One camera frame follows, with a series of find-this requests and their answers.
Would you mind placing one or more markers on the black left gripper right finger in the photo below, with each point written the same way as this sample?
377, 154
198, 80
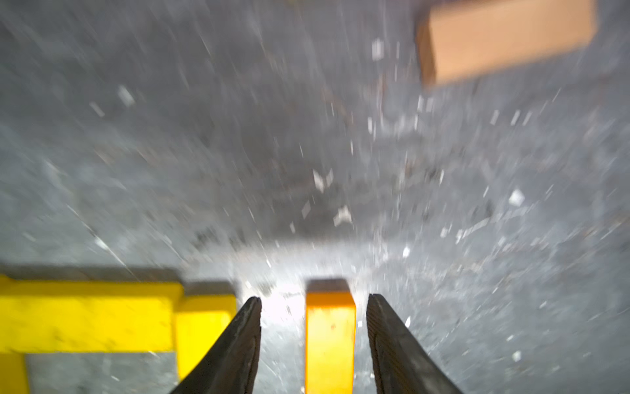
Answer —
400, 364

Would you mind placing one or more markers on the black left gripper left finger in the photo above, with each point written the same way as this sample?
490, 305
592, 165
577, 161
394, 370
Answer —
231, 364

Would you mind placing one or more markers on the lime yellow block short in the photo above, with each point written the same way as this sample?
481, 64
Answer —
199, 321

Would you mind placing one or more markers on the orange block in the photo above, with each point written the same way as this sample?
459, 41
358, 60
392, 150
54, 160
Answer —
330, 336

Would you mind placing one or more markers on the light wooden block front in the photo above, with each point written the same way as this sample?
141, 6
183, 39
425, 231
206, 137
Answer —
466, 39

